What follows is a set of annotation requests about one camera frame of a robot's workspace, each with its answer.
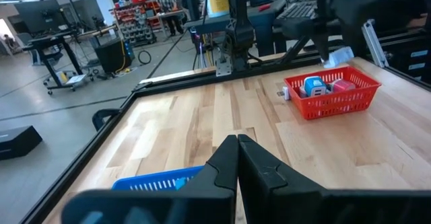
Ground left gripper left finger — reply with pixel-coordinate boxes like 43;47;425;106
60;135;239;224

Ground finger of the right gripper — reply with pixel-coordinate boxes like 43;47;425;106
341;18;368;56
314;18;331;62

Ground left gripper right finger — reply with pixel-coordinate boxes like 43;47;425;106
238;134;431;224

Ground pink white charger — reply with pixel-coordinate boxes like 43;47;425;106
331;79;356;93

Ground teal white charger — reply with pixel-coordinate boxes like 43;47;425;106
304;76;328;98

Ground silver aluminium extrusion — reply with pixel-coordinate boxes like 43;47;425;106
361;18;389;69

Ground black backlit keyboard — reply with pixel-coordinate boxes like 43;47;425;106
275;1;318;20

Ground blue plastic basket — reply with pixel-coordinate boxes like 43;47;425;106
111;165;205;192

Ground black drawer cabinet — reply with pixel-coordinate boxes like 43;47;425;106
383;32;431;83

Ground small blue grey item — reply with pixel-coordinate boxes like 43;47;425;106
276;85;291;101

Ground red plastic basket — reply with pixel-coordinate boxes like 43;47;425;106
284;65;383;120

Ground person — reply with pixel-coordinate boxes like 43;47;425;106
156;0;185;37

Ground black computer tower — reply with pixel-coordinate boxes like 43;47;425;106
94;38;136;74

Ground white flat device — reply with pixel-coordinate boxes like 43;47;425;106
65;74;88;86

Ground shelf with red bins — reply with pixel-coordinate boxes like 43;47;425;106
109;0;162;48

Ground black flat case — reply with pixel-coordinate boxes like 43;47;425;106
0;125;44;161

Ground black standing desk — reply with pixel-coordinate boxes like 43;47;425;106
28;30;95;96

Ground white column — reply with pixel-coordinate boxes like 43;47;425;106
92;0;117;26

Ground black desk monitor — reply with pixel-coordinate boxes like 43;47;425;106
13;0;67;34

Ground grey metal bracket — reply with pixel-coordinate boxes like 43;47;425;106
215;56;233;77

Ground yellow cable bundle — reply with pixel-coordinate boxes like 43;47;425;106
191;28;216;71

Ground black frame handle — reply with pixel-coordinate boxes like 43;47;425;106
92;108;121;131

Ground black cable coil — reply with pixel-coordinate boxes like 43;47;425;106
137;50;153;66

